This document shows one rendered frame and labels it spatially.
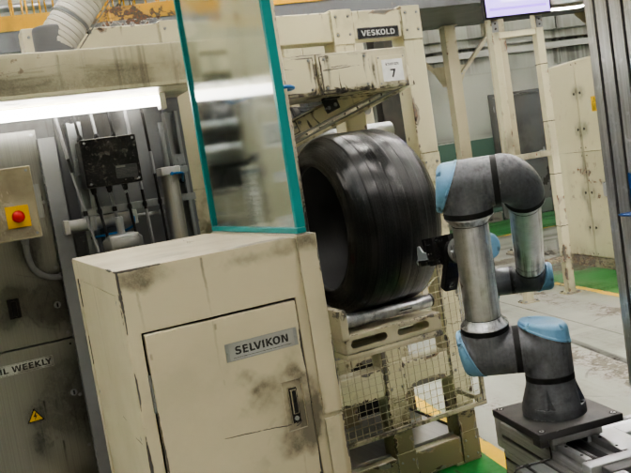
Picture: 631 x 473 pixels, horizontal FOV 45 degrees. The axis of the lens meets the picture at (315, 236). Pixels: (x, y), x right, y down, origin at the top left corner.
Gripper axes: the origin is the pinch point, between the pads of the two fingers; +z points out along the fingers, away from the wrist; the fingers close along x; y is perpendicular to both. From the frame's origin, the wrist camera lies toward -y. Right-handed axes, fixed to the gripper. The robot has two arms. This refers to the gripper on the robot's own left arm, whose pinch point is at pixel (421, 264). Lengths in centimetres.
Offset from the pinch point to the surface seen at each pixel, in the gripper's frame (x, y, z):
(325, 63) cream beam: -2, 75, 36
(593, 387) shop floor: -164, -90, 119
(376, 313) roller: 11.4, -12.7, 14.2
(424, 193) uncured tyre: -4.5, 20.6, -3.5
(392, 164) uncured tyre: 2.7, 31.5, -0.3
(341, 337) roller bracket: 26.2, -16.7, 11.6
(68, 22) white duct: 83, 95, 35
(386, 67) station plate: -27, 72, 36
